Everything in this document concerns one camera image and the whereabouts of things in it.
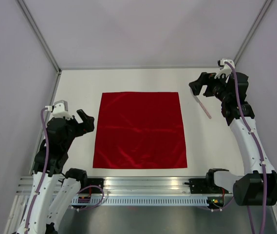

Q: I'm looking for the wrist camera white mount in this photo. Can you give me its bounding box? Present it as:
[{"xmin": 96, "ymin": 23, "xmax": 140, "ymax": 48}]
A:
[
  {"xmin": 214, "ymin": 58, "xmax": 235, "ymax": 79},
  {"xmin": 45, "ymin": 100, "xmax": 74, "ymax": 120}
]

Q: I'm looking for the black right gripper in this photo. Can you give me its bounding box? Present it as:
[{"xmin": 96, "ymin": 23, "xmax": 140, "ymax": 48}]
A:
[{"xmin": 189, "ymin": 71, "xmax": 231, "ymax": 102}]

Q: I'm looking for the right aluminium frame post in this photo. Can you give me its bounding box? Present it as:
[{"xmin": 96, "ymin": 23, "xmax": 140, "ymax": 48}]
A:
[{"xmin": 234, "ymin": 0, "xmax": 275, "ymax": 65}]

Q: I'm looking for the aluminium frame post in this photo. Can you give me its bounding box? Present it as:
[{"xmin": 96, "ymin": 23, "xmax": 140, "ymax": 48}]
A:
[
  {"xmin": 234, "ymin": 0, "xmax": 275, "ymax": 65},
  {"xmin": 15, "ymin": 0, "xmax": 61, "ymax": 74}
]

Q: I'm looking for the red cloth napkin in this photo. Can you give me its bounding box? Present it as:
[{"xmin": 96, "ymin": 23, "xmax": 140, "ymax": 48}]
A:
[{"xmin": 93, "ymin": 92, "xmax": 187, "ymax": 169}]

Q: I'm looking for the aluminium mounting rail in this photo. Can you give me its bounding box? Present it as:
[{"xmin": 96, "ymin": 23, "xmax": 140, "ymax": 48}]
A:
[{"xmin": 16, "ymin": 176, "xmax": 236, "ymax": 195}]

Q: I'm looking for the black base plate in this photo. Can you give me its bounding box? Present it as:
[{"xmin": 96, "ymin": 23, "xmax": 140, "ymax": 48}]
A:
[
  {"xmin": 86, "ymin": 178, "xmax": 104, "ymax": 195},
  {"xmin": 188, "ymin": 178, "xmax": 223, "ymax": 195}
]

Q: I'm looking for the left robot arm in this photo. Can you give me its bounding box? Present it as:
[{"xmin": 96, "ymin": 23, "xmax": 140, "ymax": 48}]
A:
[{"xmin": 16, "ymin": 106, "xmax": 94, "ymax": 234}]

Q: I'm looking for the left aluminium frame post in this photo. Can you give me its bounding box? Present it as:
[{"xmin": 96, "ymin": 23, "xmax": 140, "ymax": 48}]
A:
[{"xmin": 15, "ymin": 0, "xmax": 61, "ymax": 74}]

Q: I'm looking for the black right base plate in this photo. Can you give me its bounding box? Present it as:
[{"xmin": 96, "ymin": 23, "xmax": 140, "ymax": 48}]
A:
[{"xmin": 188, "ymin": 178, "xmax": 223, "ymax": 195}]

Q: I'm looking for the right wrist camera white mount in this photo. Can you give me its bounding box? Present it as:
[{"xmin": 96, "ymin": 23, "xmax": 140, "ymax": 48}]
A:
[{"xmin": 214, "ymin": 58, "xmax": 235, "ymax": 79}]

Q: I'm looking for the slotted cable duct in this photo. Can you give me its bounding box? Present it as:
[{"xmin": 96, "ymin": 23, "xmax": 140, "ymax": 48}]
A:
[{"xmin": 70, "ymin": 196, "xmax": 208, "ymax": 206}]

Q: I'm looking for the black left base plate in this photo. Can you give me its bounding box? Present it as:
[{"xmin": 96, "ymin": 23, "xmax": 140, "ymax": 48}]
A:
[{"xmin": 86, "ymin": 178, "xmax": 104, "ymax": 195}]

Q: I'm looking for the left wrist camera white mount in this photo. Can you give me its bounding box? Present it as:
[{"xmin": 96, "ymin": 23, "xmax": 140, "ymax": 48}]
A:
[{"xmin": 45, "ymin": 100, "xmax": 74, "ymax": 120}]

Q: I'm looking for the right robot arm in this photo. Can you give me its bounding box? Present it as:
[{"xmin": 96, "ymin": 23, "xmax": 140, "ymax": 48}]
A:
[{"xmin": 189, "ymin": 72, "xmax": 277, "ymax": 206}]

